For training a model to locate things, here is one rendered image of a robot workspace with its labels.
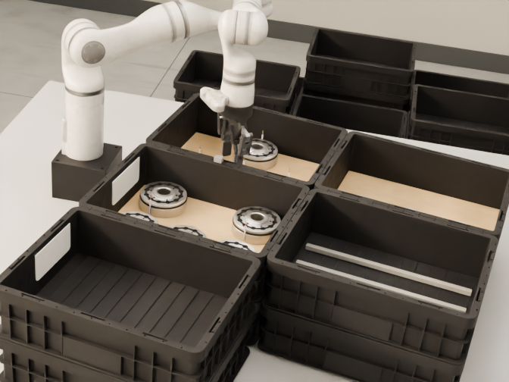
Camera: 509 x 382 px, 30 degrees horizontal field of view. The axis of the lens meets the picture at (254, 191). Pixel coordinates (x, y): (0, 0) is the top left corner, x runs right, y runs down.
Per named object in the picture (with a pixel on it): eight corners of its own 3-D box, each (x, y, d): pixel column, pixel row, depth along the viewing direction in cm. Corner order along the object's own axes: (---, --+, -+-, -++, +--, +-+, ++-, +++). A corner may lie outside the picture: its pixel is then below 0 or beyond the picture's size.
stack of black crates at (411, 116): (388, 233, 334) (410, 120, 311) (392, 192, 359) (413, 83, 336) (502, 254, 330) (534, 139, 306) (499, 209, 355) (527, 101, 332)
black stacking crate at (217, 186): (76, 253, 194) (76, 206, 188) (141, 187, 218) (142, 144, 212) (257, 308, 184) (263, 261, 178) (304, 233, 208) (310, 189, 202)
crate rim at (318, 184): (310, 195, 203) (312, 186, 202) (348, 138, 228) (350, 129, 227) (497, 246, 193) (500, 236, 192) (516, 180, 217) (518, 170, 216)
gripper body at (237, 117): (260, 103, 208) (257, 141, 213) (243, 87, 214) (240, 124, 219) (229, 108, 205) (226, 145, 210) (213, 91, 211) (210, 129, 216)
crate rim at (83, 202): (75, 214, 189) (75, 204, 188) (142, 150, 214) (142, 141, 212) (262, 269, 179) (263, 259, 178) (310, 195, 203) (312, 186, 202)
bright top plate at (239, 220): (224, 223, 200) (225, 221, 200) (247, 203, 208) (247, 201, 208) (266, 239, 196) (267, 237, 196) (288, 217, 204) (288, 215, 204)
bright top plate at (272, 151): (281, 145, 232) (282, 142, 232) (272, 164, 224) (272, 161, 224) (242, 137, 234) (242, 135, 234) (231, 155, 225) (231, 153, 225)
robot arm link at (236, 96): (197, 95, 210) (198, 70, 207) (242, 89, 215) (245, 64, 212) (214, 114, 203) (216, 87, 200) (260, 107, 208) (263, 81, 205)
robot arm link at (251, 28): (269, 17, 196) (271, 2, 209) (226, 14, 196) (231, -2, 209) (265, 51, 199) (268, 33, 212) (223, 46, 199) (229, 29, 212)
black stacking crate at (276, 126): (341, 173, 233) (348, 131, 227) (304, 233, 208) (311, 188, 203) (193, 134, 243) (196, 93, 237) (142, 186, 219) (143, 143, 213)
